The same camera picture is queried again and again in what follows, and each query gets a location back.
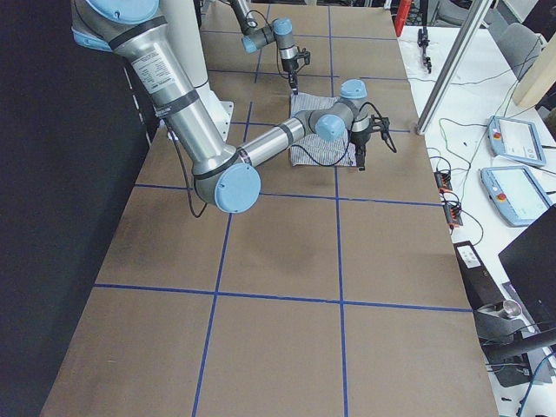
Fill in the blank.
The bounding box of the far teach pendant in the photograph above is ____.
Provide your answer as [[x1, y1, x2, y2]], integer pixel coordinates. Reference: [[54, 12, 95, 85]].
[[487, 116, 546, 168]]

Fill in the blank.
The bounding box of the metal cup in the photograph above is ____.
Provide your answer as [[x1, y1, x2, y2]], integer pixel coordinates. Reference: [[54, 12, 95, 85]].
[[500, 299, 522, 320]]

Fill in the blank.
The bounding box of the teach pendant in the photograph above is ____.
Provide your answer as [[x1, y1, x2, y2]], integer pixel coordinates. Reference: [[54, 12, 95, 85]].
[[487, 116, 546, 168], [480, 166, 553, 227]]

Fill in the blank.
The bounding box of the near teach pendant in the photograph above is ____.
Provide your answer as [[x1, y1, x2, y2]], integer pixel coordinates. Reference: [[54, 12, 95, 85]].
[[480, 166, 553, 227]]

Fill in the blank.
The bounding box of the red cylinder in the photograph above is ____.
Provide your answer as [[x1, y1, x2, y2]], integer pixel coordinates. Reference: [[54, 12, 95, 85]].
[[394, 0, 413, 37]]

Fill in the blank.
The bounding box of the black monitor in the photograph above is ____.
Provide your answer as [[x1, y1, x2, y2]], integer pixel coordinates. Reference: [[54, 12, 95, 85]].
[[499, 205, 555, 322]]

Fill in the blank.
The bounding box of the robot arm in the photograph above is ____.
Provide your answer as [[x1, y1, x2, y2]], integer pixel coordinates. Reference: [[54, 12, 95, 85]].
[[228, 0, 310, 95], [70, 1, 373, 214]]

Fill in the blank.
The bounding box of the aluminium frame post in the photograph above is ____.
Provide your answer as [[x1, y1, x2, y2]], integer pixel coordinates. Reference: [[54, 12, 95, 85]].
[[415, 0, 492, 135]]

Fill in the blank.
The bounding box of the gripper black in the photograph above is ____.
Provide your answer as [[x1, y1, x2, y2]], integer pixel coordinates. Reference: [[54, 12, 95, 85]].
[[349, 129, 370, 170], [281, 57, 299, 95]]

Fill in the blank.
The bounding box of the grey office chair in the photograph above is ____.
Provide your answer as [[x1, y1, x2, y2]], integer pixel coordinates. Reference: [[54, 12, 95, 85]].
[[496, 23, 546, 81]]

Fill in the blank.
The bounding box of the orange black connector box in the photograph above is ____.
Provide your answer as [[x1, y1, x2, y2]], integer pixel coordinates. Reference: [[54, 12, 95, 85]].
[[434, 170, 453, 193]]

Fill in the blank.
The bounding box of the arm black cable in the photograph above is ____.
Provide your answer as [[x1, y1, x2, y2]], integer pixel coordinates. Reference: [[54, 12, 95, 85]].
[[173, 102, 397, 217]]

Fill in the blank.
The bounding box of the black flat box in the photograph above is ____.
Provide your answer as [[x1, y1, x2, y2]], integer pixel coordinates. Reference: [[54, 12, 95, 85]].
[[453, 241, 505, 310]]

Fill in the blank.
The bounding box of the striped polo shirt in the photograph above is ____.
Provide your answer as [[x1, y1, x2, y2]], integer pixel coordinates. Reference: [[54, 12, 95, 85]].
[[290, 92, 355, 167]]

